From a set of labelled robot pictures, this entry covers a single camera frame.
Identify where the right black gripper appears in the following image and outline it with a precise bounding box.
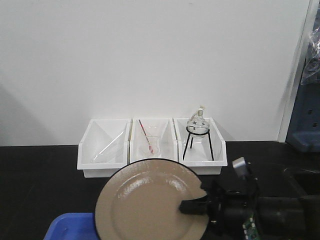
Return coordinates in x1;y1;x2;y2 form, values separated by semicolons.
178;181;259;236

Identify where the beige plate with black rim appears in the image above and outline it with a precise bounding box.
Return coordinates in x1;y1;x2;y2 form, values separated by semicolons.
94;159;209;240

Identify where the blue plastic tray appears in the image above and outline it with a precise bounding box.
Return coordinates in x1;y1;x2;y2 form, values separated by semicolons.
44;212;100;240

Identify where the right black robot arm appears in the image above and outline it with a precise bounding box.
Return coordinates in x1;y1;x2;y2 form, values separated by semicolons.
179;181;320;240

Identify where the right white plastic bin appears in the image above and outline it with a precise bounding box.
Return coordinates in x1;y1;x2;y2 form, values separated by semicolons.
173;117;228;175

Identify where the white plastic bin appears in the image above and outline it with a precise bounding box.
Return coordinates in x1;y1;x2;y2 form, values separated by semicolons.
77;119;131;178
128;118;179;164
173;117;228;175

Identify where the right green circuit board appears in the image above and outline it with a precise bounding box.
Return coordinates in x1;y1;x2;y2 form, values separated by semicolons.
242;214;261;240

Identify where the glass alcohol lamp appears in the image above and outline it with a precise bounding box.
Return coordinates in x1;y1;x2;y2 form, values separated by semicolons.
186;106;210;139

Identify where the clear glass beaker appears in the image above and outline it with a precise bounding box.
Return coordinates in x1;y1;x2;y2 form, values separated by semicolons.
139;135;160;158

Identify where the middle white plastic bin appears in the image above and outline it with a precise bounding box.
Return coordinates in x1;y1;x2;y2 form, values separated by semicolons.
128;118;179;164

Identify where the clear glass rod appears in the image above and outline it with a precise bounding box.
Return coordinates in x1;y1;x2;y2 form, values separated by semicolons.
91;131;124;164

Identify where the left white plastic bin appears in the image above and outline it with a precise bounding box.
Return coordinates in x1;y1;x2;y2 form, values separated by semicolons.
77;119;131;178

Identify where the blue metal rack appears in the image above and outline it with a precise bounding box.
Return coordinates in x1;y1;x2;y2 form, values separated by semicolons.
285;73;320;153

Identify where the clear plastic bag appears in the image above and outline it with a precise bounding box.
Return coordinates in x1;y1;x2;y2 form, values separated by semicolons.
300;23;320;86

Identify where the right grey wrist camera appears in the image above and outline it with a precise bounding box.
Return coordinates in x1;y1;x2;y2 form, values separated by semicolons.
232;157;250;179

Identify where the black wire tripod stand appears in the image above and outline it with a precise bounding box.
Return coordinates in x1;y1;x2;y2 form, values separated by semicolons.
182;126;215;161

